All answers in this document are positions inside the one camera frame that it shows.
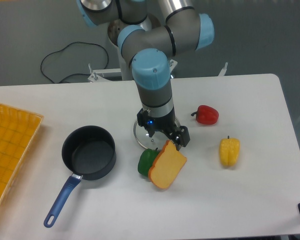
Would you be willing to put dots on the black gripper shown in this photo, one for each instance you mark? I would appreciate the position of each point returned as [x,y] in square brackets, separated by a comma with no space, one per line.
[166,125]

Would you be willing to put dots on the yellow toy bell pepper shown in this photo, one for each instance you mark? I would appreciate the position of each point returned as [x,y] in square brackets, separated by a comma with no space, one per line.
[229,150]

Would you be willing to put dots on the yellow plastic basket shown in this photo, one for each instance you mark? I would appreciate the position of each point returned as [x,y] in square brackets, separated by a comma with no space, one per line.
[18,129]

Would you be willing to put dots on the toy bread slice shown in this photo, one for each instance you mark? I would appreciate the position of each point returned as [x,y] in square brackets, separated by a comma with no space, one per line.
[166,166]

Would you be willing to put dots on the red toy bell pepper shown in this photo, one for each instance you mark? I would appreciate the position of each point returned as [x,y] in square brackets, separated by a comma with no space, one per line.
[206,115]

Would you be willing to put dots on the glass lid blue knob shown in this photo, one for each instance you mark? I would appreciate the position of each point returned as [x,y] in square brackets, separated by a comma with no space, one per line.
[157,141]

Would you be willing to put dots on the white metal bracket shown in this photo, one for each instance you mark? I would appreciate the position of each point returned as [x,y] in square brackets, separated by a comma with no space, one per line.
[223,71]
[104,75]

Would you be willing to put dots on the green toy bell pepper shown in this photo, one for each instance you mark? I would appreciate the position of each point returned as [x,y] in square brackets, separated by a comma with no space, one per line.
[146,161]

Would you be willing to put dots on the white metal bracket left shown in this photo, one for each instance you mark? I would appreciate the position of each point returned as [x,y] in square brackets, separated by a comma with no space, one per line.
[104,75]

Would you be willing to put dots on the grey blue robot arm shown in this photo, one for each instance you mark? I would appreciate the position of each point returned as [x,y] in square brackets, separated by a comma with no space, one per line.
[146,53]

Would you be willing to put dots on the white metal bracket right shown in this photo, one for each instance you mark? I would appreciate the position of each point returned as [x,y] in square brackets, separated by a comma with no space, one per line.
[223,71]

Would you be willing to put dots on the dark saucepan blue handle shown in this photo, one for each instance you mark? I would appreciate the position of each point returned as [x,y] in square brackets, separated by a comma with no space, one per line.
[90,153]

